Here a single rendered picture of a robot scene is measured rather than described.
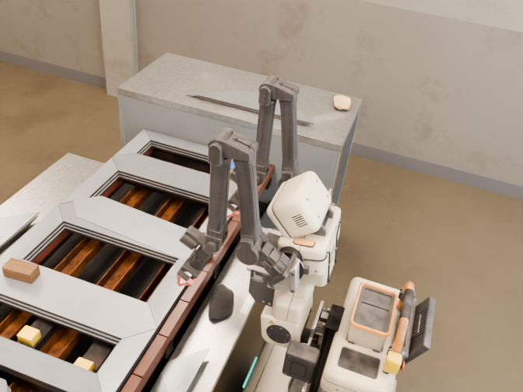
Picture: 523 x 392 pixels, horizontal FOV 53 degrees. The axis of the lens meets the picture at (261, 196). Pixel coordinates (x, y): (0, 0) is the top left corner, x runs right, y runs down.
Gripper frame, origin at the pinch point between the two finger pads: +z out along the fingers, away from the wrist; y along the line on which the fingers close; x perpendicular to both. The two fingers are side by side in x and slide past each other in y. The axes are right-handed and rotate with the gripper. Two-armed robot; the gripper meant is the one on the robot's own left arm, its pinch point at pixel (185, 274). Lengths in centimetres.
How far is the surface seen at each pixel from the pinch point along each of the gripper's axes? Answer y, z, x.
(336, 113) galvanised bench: -144, -15, 18
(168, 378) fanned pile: 24.3, 22.2, 17.5
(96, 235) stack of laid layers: -19, 38, -39
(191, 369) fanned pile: 17.6, 19.6, 22.6
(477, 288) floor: -157, 28, 165
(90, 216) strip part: -27, 40, -47
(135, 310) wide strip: 11.4, 19.7, -6.5
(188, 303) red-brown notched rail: -2.0, 15.3, 8.4
